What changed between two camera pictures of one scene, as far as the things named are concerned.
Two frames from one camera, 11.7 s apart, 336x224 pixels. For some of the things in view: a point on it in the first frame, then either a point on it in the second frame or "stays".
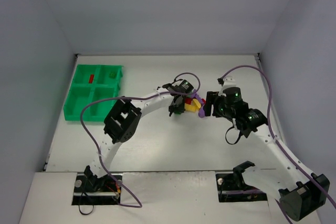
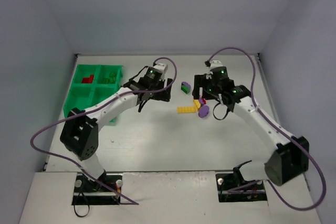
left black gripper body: x=176 y=104 to x=163 y=92
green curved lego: x=112 y=75 stays
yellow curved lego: x=198 y=104 stays
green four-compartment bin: x=92 y=83 stays
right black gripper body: x=210 y=104 to x=200 y=87
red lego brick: x=188 y=100 to x=85 y=80
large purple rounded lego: x=201 y=112 stays
